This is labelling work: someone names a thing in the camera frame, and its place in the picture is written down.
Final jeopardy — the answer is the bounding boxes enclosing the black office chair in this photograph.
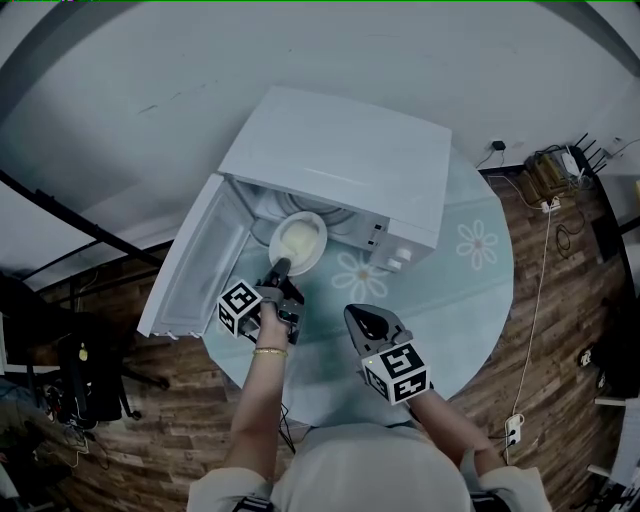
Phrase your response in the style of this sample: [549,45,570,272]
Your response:
[53,313,172,432]

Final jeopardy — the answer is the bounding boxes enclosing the light green floral tablecloth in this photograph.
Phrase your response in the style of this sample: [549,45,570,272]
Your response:
[201,149,517,432]

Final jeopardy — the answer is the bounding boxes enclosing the person's left hand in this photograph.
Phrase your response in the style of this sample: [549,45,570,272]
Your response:
[253,301,292,352]

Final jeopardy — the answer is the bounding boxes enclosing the pale yellow food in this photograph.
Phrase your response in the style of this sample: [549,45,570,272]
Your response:
[277,221,322,264]

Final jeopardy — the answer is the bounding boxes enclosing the tangled cables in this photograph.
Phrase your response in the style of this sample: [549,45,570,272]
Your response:
[29,379,109,469]

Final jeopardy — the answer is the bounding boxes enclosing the white power cable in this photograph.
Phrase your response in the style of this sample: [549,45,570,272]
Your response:
[512,211,554,417]

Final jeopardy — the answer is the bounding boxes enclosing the white round plate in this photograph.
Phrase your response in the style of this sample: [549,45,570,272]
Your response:
[268,210,329,278]

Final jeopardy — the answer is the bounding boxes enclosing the person's right forearm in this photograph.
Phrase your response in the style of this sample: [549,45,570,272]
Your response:
[408,387,504,470]

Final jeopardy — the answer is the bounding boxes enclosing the white microwave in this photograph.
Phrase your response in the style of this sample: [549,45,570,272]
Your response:
[136,85,454,340]

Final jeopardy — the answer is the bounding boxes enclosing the person's left forearm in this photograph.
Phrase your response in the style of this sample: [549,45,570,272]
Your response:
[231,352,291,485]

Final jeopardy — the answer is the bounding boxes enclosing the person's beige top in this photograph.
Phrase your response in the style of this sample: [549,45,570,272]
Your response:
[187,423,552,512]

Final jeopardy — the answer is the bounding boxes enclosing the black coiled cable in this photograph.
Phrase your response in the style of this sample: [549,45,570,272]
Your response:
[555,198,587,260]

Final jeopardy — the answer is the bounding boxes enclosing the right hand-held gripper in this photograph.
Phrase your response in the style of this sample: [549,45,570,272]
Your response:
[343,303,433,407]

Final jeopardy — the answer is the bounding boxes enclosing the stack of cardboard boxes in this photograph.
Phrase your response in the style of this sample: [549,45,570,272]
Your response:
[523,151,572,202]

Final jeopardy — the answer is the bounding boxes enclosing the router with black antennas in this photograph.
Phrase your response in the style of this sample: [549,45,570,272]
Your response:
[560,131,610,177]

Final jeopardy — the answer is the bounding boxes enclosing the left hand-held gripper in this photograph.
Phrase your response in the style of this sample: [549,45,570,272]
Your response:
[217,256,307,346]

